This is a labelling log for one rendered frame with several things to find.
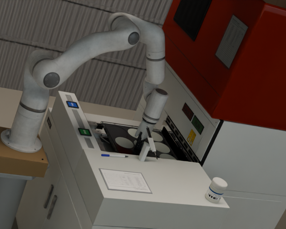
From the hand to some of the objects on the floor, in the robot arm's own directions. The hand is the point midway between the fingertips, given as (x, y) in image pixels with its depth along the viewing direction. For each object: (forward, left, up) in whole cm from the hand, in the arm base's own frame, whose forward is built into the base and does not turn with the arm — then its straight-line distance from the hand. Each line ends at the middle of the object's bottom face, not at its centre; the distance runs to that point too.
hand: (139, 145), depth 289 cm
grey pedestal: (-68, -11, -95) cm, 117 cm away
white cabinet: (-3, +1, -92) cm, 92 cm away
